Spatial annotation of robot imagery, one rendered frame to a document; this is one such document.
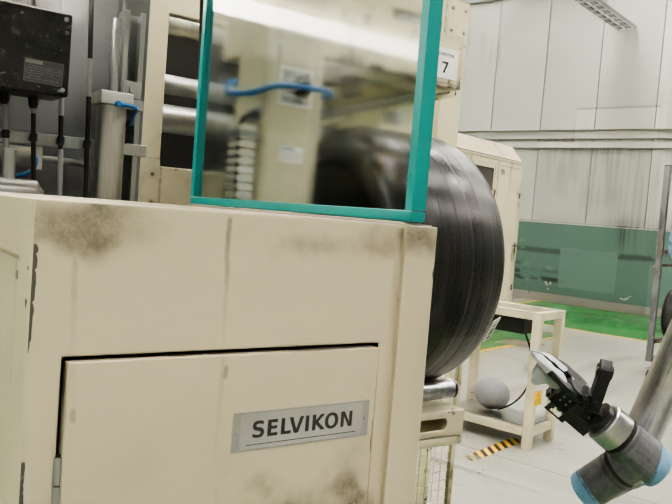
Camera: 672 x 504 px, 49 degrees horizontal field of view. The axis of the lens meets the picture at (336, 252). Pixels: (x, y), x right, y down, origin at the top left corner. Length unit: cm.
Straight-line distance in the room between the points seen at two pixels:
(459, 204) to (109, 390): 100
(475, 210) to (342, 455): 87
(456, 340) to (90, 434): 103
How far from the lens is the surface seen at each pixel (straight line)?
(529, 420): 445
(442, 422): 168
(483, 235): 151
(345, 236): 70
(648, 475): 174
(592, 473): 177
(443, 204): 145
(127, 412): 62
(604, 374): 163
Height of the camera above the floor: 127
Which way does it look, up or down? 3 degrees down
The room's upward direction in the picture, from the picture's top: 5 degrees clockwise
